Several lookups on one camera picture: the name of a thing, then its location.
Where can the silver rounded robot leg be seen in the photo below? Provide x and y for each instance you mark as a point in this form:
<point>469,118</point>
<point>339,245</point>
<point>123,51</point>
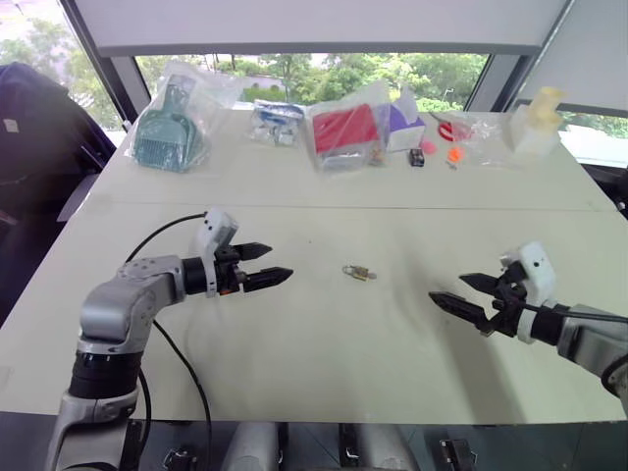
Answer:
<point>250,446</point>
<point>382,449</point>

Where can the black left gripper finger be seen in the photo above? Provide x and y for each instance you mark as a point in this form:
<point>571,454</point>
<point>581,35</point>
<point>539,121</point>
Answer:
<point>252,251</point>
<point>265,279</point>

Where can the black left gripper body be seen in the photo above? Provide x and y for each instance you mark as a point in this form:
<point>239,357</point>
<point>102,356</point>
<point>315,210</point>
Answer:
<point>226,277</point>

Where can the dark chair with jacket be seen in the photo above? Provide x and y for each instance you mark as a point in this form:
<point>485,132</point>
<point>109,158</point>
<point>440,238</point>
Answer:
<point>39,162</point>

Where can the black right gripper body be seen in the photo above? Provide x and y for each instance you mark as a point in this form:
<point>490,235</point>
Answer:
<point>507,314</point>

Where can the small pink piece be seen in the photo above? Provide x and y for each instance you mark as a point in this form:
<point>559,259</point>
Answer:
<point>429,147</point>

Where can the small brass padlock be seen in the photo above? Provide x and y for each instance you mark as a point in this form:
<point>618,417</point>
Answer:
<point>357,273</point>

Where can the yellow white item in bag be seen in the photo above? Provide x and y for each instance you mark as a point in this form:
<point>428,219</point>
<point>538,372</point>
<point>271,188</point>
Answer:
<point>535,127</point>

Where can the green dustpan in plastic bag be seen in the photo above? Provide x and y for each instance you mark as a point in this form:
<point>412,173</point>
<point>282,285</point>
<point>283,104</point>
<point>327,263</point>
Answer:
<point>164,132</point>

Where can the red box in plastic bag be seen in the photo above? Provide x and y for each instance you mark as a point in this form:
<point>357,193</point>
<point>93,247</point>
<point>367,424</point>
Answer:
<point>343,127</point>

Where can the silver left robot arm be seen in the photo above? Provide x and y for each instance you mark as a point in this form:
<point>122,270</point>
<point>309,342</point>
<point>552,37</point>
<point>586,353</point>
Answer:
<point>122,304</point>

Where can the purple white tissue box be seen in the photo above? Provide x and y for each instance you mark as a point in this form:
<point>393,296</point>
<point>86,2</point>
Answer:
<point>404,130</point>

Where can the white roller blind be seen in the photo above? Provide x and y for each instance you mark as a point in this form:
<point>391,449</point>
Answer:
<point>319,24</point>

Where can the blue white parts in bag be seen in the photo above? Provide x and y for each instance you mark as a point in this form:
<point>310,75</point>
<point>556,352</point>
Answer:
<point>276,122</point>

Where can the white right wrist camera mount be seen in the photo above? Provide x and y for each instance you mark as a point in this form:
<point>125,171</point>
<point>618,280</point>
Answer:
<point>539,275</point>

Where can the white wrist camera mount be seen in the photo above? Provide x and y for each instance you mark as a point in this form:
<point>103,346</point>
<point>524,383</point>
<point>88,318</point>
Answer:
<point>539,275</point>
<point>218,230</point>

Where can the red scissors in clear bag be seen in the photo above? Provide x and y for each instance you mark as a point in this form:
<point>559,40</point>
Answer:
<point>449,130</point>

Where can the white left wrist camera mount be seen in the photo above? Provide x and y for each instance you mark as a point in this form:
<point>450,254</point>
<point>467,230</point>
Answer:
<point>218,230</point>

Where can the small brass trinket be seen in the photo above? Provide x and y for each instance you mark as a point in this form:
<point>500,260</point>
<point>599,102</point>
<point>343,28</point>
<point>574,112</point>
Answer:
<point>377,154</point>

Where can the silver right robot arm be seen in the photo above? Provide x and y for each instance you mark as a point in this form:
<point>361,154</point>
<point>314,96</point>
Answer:
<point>584,333</point>

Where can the dark cabinet edge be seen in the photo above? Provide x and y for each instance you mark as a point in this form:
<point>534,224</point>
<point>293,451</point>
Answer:
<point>608,186</point>

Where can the small black box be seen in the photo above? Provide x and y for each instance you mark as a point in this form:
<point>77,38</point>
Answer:
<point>417,157</point>

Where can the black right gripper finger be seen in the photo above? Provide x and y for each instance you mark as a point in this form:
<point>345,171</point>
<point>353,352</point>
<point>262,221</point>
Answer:
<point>461,306</point>
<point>483,283</point>

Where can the small orange piece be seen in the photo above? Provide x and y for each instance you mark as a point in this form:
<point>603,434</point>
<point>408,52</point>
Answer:
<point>455,155</point>

